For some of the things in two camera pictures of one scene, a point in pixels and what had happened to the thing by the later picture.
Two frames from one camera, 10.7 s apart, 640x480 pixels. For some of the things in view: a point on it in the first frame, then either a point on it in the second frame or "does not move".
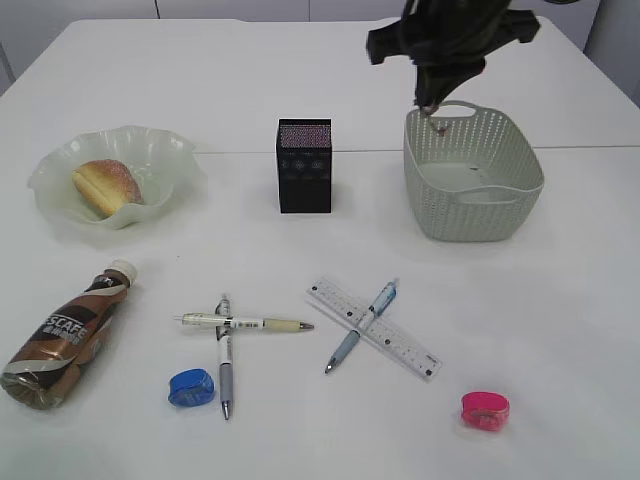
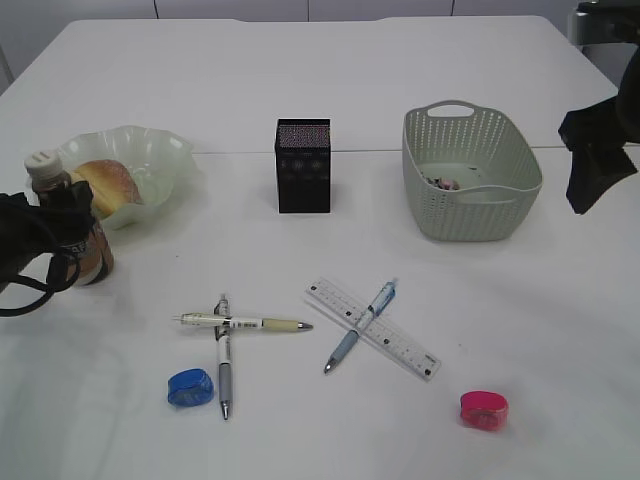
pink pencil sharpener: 484,410 does not move
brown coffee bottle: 42,374 to 46,170
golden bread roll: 107,184 does not move
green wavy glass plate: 169,170 does not move
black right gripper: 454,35 to 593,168
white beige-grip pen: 257,324 does not move
